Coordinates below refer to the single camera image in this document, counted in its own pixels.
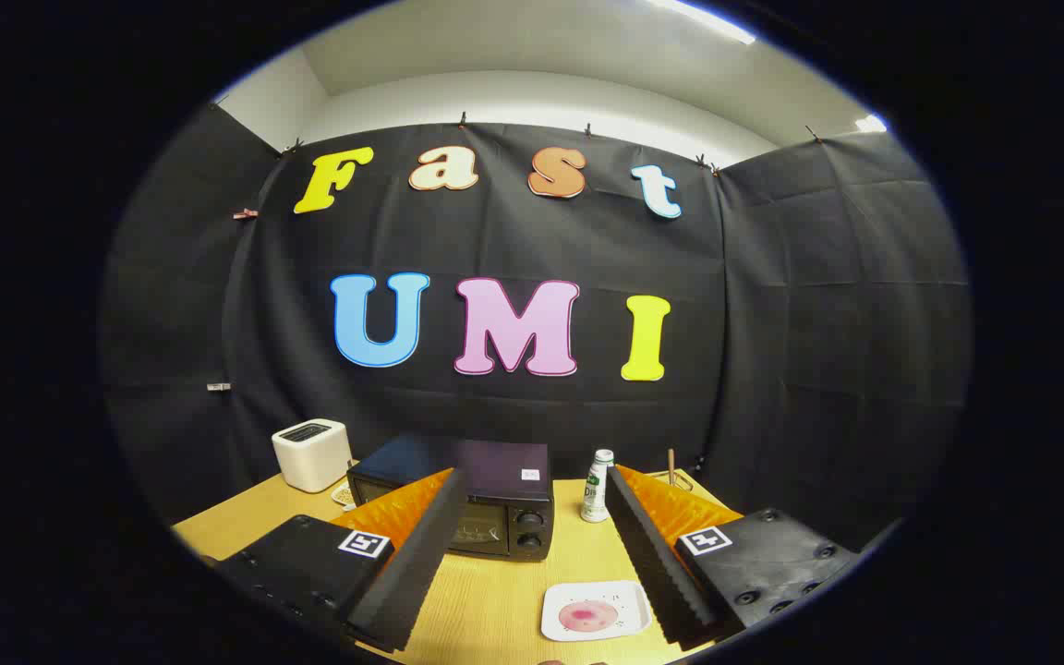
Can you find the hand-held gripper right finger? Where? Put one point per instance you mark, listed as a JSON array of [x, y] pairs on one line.
[[657, 563]]

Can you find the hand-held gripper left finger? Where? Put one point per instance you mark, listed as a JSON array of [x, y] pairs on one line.
[[412, 563]]

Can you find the pink round food slice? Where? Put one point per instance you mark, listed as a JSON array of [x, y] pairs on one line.
[[587, 615]]

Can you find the white square plate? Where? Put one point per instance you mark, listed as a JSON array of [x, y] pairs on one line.
[[558, 598]]

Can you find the black toaster oven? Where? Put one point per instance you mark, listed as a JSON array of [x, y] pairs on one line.
[[504, 462]]

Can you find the white pop-up toaster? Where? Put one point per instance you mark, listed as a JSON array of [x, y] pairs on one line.
[[310, 457]]

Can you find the white bottle with green label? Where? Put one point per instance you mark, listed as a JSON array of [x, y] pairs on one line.
[[596, 494]]

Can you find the small speckled dish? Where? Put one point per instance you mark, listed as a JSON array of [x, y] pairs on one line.
[[344, 497]]

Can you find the wooden stick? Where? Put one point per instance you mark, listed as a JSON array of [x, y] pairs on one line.
[[671, 466]]

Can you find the small ceiling light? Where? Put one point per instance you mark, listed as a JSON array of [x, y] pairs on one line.
[[871, 123]]

